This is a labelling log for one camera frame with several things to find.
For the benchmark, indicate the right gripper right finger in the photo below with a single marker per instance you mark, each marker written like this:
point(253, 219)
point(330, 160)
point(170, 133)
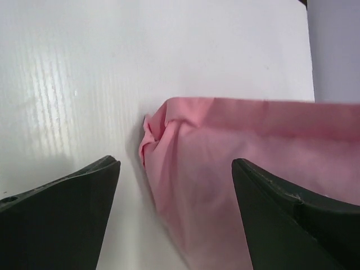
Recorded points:
point(290, 227)

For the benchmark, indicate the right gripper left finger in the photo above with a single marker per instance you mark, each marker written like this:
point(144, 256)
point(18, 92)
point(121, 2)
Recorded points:
point(61, 224)

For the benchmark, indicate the pink satin rose pillowcase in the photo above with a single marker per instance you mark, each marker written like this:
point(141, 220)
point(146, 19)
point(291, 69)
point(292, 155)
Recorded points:
point(188, 148)

